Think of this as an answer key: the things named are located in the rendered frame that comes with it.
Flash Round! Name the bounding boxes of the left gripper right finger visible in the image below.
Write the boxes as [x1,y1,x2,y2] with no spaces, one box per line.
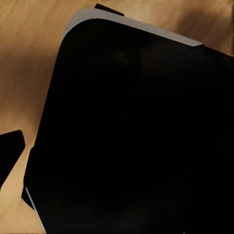
[218,130,234,169]

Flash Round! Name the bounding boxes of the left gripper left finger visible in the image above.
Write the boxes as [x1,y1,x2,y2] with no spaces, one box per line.
[0,130,25,188]

